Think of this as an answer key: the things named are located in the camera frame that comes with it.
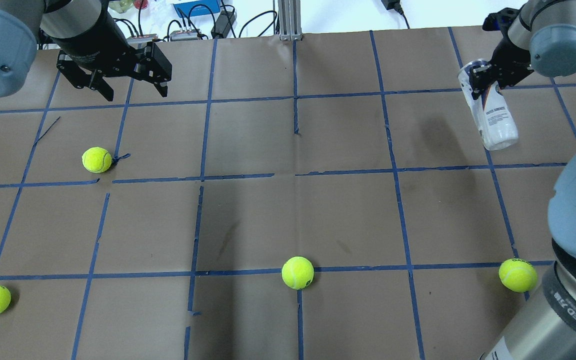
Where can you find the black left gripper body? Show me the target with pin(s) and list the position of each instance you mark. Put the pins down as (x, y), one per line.
(86, 41)

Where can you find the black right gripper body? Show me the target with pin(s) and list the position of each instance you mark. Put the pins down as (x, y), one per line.
(509, 54)

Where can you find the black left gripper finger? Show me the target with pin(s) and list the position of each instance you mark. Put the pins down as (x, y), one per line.
(103, 88)
(162, 87)

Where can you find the white blue tennis ball can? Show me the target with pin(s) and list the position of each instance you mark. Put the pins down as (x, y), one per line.
(491, 114)

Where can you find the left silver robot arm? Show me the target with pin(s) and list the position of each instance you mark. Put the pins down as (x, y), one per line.
(92, 46)

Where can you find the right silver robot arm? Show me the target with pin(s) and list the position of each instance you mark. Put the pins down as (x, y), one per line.
(538, 37)

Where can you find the tennis ball far left front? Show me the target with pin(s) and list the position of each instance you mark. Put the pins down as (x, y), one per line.
(97, 160)

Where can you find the tennis ball near base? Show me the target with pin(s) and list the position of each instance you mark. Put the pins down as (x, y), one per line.
(518, 275)

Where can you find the tennis ball table centre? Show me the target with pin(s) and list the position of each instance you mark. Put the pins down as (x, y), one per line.
(297, 273)

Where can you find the blue white box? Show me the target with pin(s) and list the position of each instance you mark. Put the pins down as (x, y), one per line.
(196, 7)

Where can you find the black power adapter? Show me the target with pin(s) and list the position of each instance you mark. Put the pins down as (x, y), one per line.
(224, 24)

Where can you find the aluminium frame post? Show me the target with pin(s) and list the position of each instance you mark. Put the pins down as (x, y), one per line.
(289, 16)

